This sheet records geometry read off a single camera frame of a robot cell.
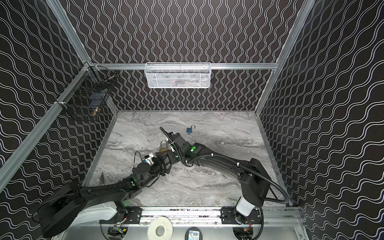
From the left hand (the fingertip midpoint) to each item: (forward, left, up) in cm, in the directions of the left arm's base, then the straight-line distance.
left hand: (176, 156), depth 76 cm
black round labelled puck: (-30, -10, -17) cm, 36 cm away
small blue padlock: (+31, -4, -16) cm, 36 cm away
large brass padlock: (+17, +12, -17) cm, 27 cm away
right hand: (+3, +4, -4) cm, 6 cm away
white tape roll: (-25, +7, -20) cm, 33 cm away
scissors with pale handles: (-7, +44, -16) cm, 47 cm away
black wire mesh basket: (+37, +59, +11) cm, 70 cm away
